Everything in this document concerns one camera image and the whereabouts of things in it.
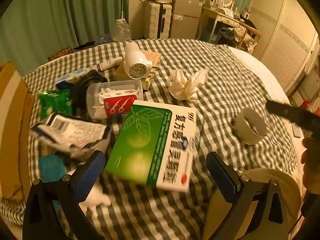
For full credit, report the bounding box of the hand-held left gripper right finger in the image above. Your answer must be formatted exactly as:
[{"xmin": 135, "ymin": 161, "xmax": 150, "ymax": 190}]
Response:
[{"xmin": 202, "ymin": 151, "xmax": 290, "ymax": 240}]

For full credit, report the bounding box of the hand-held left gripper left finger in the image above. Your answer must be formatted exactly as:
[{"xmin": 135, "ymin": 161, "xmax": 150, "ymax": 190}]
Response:
[{"xmin": 22, "ymin": 150, "xmax": 106, "ymax": 240}]

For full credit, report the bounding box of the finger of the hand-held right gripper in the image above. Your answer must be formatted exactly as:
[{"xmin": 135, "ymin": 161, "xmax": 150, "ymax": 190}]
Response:
[{"xmin": 265, "ymin": 100, "xmax": 320, "ymax": 133}]

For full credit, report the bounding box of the white black foil packet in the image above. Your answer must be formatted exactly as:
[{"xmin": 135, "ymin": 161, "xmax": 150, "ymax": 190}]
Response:
[{"xmin": 29, "ymin": 113, "xmax": 112, "ymax": 158}]

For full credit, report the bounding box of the green white medicine box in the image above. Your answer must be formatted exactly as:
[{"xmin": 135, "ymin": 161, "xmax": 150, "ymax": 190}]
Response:
[{"xmin": 104, "ymin": 100, "xmax": 198, "ymax": 193}]

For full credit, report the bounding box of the clear floss pick container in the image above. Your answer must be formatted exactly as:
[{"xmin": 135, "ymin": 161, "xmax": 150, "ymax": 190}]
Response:
[{"xmin": 86, "ymin": 80, "xmax": 144, "ymax": 121}]

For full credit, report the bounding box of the brown cardboard box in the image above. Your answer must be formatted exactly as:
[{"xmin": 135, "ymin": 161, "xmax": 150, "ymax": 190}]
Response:
[{"xmin": 0, "ymin": 60, "xmax": 34, "ymax": 203}]

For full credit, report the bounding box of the white hair dryer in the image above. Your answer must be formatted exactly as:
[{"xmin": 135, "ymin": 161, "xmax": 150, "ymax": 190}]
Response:
[{"xmin": 122, "ymin": 42, "xmax": 153, "ymax": 80}]

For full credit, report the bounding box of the person's right hand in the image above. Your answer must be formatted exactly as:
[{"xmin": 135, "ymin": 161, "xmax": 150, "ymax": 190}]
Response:
[{"xmin": 301, "ymin": 137, "xmax": 320, "ymax": 194}]

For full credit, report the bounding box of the white plush toy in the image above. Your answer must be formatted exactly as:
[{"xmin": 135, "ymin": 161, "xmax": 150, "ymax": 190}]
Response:
[{"xmin": 78, "ymin": 182, "xmax": 112, "ymax": 218}]

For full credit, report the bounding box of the teal cloth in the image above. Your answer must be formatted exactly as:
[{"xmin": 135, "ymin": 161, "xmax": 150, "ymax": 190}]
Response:
[{"xmin": 38, "ymin": 154, "xmax": 67, "ymax": 183}]

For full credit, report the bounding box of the beige tape roll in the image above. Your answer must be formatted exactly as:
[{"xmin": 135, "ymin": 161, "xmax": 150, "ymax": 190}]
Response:
[{"xmin": 233, "ymin": 107, "xmax": 268, "ymax": 145}]

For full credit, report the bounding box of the white sliding wardrobe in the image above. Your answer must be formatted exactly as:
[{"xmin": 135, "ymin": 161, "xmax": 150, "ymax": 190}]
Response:
[{"xmin": 246, "ymin": 0, "xmax": 320, "ymax": 98}]

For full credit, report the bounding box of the green snack packet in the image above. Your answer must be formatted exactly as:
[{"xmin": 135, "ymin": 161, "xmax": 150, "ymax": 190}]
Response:
[{"xmin": 38, "ymin": 89, "xmax": 73, "ymax": 120}]

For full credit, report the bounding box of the wooden chair with clothes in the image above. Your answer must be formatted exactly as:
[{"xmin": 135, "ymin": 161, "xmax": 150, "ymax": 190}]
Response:
[{"xmin": 231, "ymin": 20, "xmax": 263, "ymax": 54}]

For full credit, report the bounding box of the crumpled white tissue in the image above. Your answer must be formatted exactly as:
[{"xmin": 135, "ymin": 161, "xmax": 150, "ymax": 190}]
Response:
[{"xmin": 168, "ymin": 68, "xmax": 209, "ymax": 101}]

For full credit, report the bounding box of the blue white packet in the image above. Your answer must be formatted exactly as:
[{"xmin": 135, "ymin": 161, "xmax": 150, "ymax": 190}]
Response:
[{"xmin": 55, "ymin": 67, "xmax": 93, "ymax": 89}]

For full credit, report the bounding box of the white tube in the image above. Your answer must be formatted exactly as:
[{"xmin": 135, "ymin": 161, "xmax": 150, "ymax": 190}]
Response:
[{"xmin": 97, "ymin": 57, "xmax": 124, "ymax": 72}]

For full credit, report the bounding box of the cream dressing table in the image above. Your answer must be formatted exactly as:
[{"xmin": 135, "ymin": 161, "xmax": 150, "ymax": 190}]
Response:
[{"xmin": 195, "ymin": 6, "xmax": 242, "ymax": 43}]

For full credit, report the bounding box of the patterned brown box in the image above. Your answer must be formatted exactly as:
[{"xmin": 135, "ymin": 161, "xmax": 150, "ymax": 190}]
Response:
[{"xmin": 47, "ymin": 46, "xmax": 73, "ymax": 62}]

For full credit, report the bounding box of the black bag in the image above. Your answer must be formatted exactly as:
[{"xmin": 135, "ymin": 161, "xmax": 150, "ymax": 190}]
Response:
[{"xmin": 72, "ymin": 41, "xmax": 97, "ymax": 52}]

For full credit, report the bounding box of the tan cardboard book box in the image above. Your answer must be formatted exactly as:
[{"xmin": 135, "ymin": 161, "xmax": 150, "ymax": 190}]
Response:
[{"xmin": 111, "ymin": 50, "xmax": 162, "ymax": 91}]

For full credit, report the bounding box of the small clear water bottle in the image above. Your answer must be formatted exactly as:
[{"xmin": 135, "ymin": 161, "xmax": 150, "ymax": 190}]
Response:
[{"xmin": 95, "ymin": 33, "xmax": 113, "ymax": 46}]

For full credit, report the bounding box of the silver mini fridge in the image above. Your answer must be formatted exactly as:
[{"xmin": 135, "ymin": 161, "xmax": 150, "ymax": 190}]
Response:
[{"xmin": 170, "ymin": 0, "xmax": 203, "ymax": 40}]

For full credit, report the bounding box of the large clear water bottle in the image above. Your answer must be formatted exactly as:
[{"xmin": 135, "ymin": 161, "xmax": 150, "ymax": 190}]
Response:
[{"xmin": 111, "ymin": 18, "xmax": 132, "ymax": 42}]

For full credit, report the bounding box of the white suitcase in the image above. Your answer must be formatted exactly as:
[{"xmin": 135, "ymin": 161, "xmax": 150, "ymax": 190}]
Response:
[{"xmin": 143, "ymin": 1, "xmax": 173, "ymax": 39}]

